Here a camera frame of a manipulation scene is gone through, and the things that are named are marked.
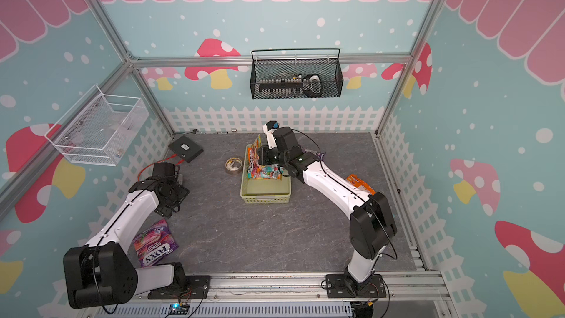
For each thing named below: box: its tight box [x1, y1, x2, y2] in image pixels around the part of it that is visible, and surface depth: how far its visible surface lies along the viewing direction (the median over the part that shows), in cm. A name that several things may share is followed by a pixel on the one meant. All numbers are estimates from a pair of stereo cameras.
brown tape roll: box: [225, 156, 243, 174], surface depth 108 cm
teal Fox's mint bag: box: [259, 164, 282, 180], surface depth 100 cm
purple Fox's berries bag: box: [132, 218, 180, 268], surface depth 83 cm
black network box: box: [167, 135, 204, 164], surface depth 115 cm
